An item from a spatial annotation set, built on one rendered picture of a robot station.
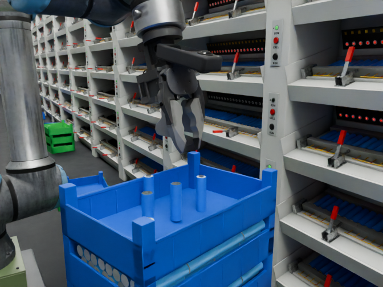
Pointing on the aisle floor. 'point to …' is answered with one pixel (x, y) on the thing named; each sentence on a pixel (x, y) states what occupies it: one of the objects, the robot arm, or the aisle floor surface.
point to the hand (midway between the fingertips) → (191, 143)
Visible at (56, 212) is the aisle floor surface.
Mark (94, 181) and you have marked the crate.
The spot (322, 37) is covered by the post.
